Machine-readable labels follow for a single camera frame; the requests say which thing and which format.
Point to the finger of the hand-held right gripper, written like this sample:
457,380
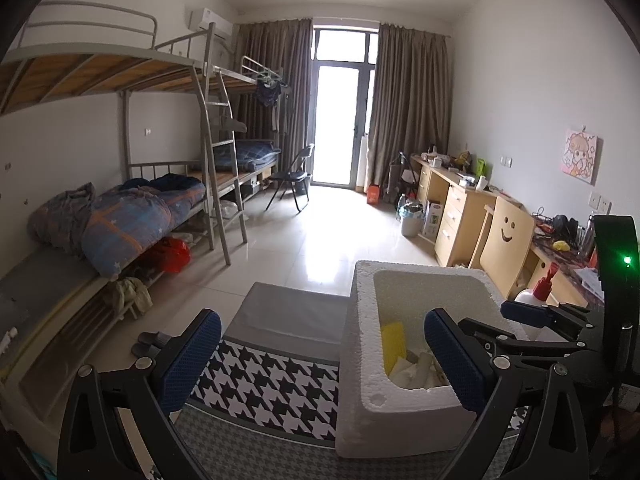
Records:
540,346
527,312

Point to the white wall switch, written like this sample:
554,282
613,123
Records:
506,162

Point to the grey crumpled blanket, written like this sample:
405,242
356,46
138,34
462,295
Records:
60,217

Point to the grey metal bunk bed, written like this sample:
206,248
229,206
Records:
100,65
250,80

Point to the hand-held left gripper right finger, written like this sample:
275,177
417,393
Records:
452,360

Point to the black folding chair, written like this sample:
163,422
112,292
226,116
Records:
292,175

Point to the white foam box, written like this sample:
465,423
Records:
365,410

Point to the folded blue quilt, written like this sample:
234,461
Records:
257,155

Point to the red plastic bag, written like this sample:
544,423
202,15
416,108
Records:
167,255

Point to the hanging dark clothes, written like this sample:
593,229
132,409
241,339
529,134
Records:
270,94

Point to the light wooden desk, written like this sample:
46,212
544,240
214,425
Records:
545,260
455,220

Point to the white wall socket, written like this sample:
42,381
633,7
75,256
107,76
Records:
600,202

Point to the houndstooth tablecloth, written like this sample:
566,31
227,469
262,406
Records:
270,385

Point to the pair of dark slippers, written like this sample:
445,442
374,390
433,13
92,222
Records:
150,344

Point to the brown curtain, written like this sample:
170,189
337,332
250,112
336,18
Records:
410,110
275,100

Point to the beige clothes pile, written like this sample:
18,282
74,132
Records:
127,297

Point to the white cloth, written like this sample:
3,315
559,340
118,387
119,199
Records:
417,372

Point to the yellow desk object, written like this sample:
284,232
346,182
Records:
561,245

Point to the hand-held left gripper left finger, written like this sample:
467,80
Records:
192,360

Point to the white pump bottle red cap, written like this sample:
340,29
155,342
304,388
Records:
545,282

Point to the glass balcony door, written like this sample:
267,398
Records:
340,110

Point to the white air conditioner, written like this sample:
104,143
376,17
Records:
212,22

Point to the yellow foam net sleeve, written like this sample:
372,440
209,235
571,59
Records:
394,347

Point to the orange bag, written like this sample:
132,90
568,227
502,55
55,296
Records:
375,195

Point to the cartoon wall poster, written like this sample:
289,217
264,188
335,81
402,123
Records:
580,157

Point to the wooden smiley face chair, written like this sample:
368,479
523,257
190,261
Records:
505,245

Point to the white bucket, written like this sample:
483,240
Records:
412,220

